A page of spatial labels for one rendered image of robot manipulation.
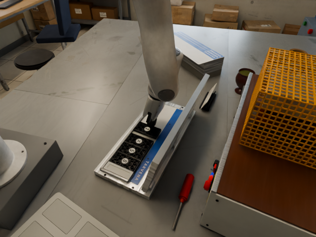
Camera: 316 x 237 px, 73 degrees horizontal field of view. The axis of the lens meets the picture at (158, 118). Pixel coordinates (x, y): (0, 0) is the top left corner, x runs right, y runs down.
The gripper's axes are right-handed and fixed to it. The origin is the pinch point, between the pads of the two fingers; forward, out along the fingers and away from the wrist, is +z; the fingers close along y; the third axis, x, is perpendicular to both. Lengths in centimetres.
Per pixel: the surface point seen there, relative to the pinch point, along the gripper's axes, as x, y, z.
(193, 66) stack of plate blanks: 0.4, -48.8, 0.5
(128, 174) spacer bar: 3.8, 23.8, 0.8
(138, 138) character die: -0.7, 9.4, 1.6
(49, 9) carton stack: -283, -213, 114
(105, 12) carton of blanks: -213, -269, 110
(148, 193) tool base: 12.6, 26.3, 0.1
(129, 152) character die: -0.3, 16.2, 1.5
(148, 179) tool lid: 11.2, 27.2, -9.6
